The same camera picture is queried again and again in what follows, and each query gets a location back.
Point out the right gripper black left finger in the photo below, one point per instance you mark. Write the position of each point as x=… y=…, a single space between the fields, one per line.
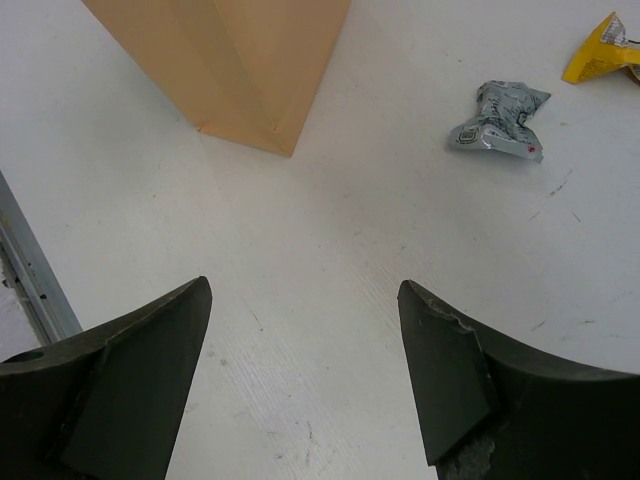
x=106 y=403

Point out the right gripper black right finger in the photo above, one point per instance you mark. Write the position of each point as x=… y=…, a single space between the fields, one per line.
x=492 y=407

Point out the silver wrapper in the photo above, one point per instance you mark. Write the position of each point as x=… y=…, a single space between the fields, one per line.
x=499 y=124

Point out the brown paper bag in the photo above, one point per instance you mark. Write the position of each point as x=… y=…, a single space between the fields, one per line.
x=244 y=71

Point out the small yellow candy wrapper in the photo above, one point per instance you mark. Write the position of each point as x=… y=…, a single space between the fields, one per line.
x=606 y=50

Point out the aluminium front rail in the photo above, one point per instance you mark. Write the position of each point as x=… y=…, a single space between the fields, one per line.
x=46 y=304

